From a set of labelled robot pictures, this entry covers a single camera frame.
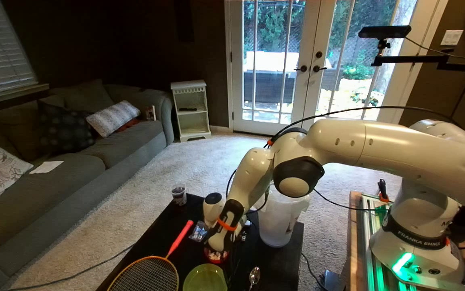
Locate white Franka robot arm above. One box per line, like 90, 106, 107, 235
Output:
207, 120, 465, 291

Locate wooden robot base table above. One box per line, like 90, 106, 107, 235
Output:
341, 190, 465, 291

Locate red bowl of popcorn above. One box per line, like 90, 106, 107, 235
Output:
203, 248, 229, 266

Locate white side shelf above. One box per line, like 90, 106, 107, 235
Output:
171, 80, 212, 143

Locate small glass cup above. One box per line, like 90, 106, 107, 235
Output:
171, 187, 187, 206

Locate small plastic packet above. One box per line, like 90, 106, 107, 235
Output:
189, 222, 208, 243

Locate white french doors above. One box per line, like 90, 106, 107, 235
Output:
224, 0, 447, 135

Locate black coffee table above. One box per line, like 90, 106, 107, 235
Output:
97, 195, 304, 291

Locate white striped pillow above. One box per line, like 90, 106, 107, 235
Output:
86, 101, 140, 138

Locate metal spoon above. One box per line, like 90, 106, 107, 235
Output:
249, 268, 260, 291

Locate green plastic plate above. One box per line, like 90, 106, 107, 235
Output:
182, 264, 228, 291

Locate grey fabric sofa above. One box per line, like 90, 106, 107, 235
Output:
0, 80, 174, 291

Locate dark patterned pillow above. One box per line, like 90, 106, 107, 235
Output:
39, 103, 95, 156

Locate white paper sheet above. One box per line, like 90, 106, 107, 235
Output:
29, 161, 63, 175

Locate black floor cable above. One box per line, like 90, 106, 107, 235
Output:
5, 242, 137, 291

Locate orange handled badminton racket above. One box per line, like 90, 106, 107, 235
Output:
107, 221, 194, 291

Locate black camera on stand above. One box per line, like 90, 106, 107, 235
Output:
357, 25, 465, 75

